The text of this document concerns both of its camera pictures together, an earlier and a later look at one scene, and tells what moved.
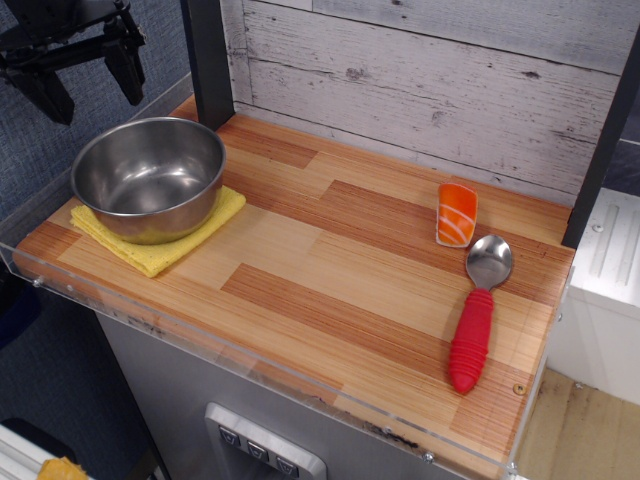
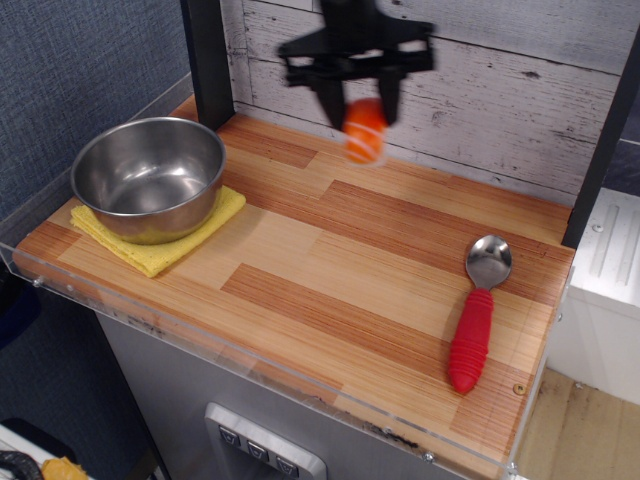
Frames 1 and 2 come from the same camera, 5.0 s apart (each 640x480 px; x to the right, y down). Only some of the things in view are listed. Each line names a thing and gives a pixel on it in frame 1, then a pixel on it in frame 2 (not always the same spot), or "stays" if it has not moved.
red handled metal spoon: (489, 260) stays
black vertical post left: (209, 61) stays
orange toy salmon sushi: (457, 206) -> (365, 128)
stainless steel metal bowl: (150, 180) stays
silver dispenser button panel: (240, 448) stays
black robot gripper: (54, 32) -> (358, 42)
